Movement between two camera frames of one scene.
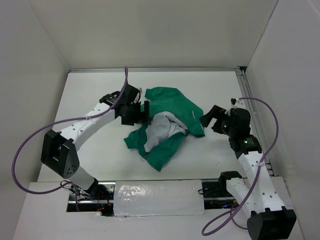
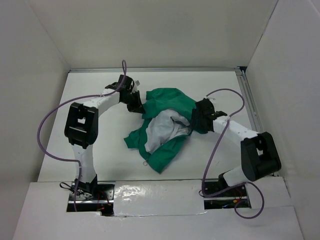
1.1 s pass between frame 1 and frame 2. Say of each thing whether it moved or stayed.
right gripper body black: moved
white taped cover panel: stayed
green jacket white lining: stayed
